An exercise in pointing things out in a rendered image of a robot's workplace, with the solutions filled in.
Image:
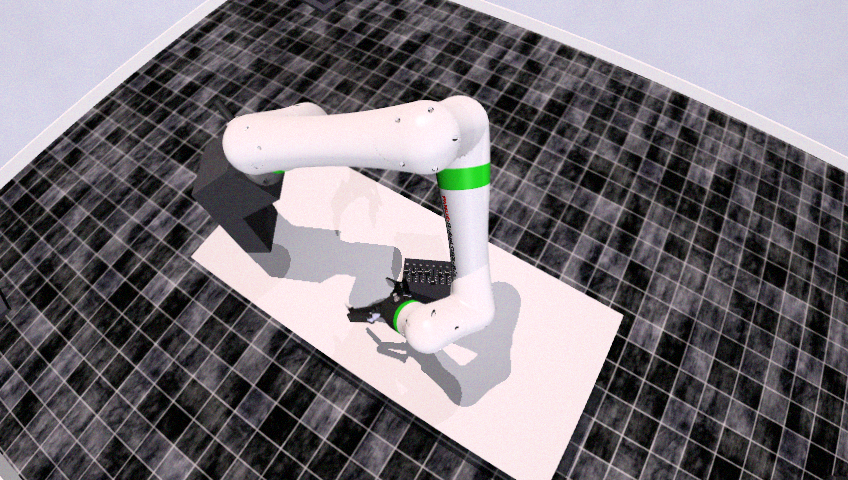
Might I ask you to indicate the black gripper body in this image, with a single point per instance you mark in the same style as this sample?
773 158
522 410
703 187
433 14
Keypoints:
385 303

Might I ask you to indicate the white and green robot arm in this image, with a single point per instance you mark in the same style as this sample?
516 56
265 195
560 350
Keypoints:
303 135

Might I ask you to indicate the black lighting desk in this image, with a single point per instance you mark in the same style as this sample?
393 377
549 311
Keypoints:
428 280

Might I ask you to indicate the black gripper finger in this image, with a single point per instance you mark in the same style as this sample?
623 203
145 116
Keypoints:
368 317
397 285

